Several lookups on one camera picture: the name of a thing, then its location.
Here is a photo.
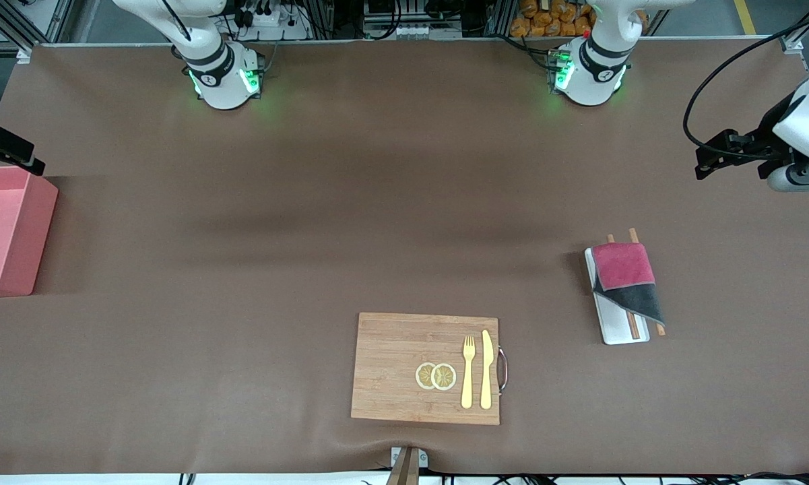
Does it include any yellow knife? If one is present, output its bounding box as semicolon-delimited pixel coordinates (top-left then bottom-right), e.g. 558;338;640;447
480;329;494;410

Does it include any white power strip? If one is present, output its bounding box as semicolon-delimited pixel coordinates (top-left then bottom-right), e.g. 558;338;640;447
239;5;298;31
392;24;447;40

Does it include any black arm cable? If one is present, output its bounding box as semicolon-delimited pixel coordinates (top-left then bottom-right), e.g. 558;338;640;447
682;10;809;160
160;0;193;42

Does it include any aluminium frame post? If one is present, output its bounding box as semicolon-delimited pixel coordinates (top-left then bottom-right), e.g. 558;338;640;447
778;0;809;53
0;0;75;63

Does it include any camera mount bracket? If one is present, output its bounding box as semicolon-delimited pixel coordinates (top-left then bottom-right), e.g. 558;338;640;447
385;447;429;485

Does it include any yellow fork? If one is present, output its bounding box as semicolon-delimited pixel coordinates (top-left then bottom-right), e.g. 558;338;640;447
461;335;477;410

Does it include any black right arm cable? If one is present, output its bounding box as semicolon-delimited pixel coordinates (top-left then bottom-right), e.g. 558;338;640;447
160;0;193;42

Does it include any pink plastic bin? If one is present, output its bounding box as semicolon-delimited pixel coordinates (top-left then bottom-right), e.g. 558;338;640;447
0;166;59;299

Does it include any red and grey cloth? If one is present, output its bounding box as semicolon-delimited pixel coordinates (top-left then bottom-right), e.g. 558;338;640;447
591;241;668;328

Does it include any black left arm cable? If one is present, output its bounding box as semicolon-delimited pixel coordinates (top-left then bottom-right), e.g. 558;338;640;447
682;10;809;160

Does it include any wooden cutting board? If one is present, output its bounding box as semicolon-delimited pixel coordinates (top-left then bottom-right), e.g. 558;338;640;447
350;312;509;426

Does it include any white rectangular tray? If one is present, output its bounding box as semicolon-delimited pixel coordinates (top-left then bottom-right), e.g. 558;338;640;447
584;247;651;346

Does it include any pile of orange items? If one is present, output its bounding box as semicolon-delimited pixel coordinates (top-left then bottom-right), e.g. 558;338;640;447
510;0;595;38

